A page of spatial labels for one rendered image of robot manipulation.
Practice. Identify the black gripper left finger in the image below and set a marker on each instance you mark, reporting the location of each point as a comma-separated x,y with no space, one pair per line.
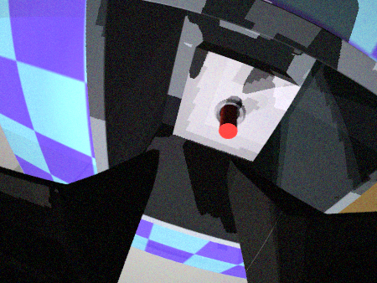
95,219

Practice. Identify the red peg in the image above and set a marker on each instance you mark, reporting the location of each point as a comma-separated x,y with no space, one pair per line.
228,122

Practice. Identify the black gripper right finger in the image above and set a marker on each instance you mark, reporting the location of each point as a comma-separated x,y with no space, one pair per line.
283,239

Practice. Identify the white square plate with hole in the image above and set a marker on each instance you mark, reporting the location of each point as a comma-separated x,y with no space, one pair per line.
220,76

